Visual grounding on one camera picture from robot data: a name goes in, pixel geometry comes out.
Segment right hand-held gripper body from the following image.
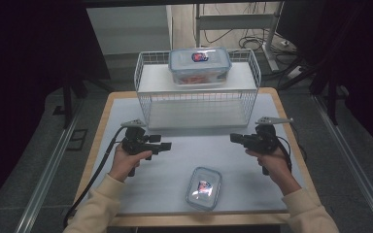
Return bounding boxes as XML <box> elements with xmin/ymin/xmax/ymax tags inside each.
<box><xmin>253</xmin><ymin>116</ymin><xmax>295</xmax><ymax>177</ymax></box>

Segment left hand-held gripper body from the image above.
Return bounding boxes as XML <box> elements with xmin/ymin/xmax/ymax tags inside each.
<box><xmin>119</xmin><ymin>118</ymin><xmax>153</xmax><ymax>178</ymax></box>

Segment white wire basket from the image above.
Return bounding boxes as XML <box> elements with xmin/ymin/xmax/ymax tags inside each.
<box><xmin>133</xmin><ymin>48</ymin><xmax>262</xmax><ymax>131</ymax></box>

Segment large clear plastic food container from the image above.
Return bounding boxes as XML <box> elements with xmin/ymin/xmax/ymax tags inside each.
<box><xmin>167</xmin><ymin>47</ymin><xmax>233</xmax><ymax>87</ymax></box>

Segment person's left hand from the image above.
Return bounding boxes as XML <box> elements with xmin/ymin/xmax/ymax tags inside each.
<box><xmin>108</xmin><ymin>143</ymin><xmax>153</xmax><ymax>183</ymax></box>

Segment person's right hand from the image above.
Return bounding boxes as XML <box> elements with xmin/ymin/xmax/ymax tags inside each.
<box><xmin>245</xmin><ymin>148</ymin><xmax>302</xmax><ymax>197</ymax></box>

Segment pale blue table mat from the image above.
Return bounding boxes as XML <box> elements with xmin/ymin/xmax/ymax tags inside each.
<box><xmin>76</xmin><ymin>92</ymin><xmax>307</xmax><ymax>216</ymax></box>

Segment black floor plate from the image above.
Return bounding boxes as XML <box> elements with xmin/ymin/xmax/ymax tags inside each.
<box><xmin>65</xmin><ymin>128</ymin><xmax>88</xmax><ymax>151</ymax></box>

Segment small clear plastic food container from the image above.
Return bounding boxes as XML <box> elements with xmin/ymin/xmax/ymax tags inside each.
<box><xmin>185</xmin><ymin>166</ymin><xmax>223</xmax><ymax>212</ymax></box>

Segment white power strip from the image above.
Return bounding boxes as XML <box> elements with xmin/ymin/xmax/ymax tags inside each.
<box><xmin>286</xmin><ymin>65</ymin><xmax>306</xmax><ymax>81</ymax></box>

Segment dark metal stand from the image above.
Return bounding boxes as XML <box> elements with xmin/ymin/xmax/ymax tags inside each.
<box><xmin>60</xmin><ymin>73</ymin><xmax>89</xmax><ymax>129</ymax></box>
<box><xmin>310</xmin><ymin>64</ymin><xmax>352</xmax><ymax>126</ymax></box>

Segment white panel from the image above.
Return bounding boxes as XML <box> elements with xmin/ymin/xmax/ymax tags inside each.
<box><xmin>85</xmin><ymin>4</ymin><xmax>175</xmax><ymax>56</ymax></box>

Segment right hand-held gripper black cable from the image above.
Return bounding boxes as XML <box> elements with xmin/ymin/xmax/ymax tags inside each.
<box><xmin>275</xmin><ymin>135</ymin><xmax>293</xmax><ymax>173</ymax></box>

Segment hand-held gripper black cable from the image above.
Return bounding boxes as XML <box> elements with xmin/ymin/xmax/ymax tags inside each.
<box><xmin>62</xmin><ymin>126</ymin><xmax>126</xmax><ymax>229</ymax></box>
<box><xmin>275</xmin><ymin>135</ymin><xmax>293</xmax><ymax>173</ymax></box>

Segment left hand-held gripper black cable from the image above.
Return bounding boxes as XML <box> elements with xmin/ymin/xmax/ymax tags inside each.
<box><xmin>62</xmin><ymin>126</ymin><xmax>126</xmax><ymax>229</ymax></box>

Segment aluminium floor rail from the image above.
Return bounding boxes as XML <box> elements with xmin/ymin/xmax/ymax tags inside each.
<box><xmin>312</xmin><ymin>94</ymin><xmax>373</xmax><ymax>233</ymax></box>
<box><xmin>14</xmin><ymin>99</ymin><xmax>85</xmax><ymax>233</ymax></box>

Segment black floor cables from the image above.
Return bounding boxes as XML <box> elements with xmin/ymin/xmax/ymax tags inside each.
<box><xmin>202</xmin><ymin>28</ymin><xmax>300</xmax><ymax>66</ymax></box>

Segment white metal desk frame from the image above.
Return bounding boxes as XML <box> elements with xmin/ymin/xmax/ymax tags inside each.
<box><xmin>193</xmin><ymin>1</ymin><xmax>285</xmax><ymax>73</ymax></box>

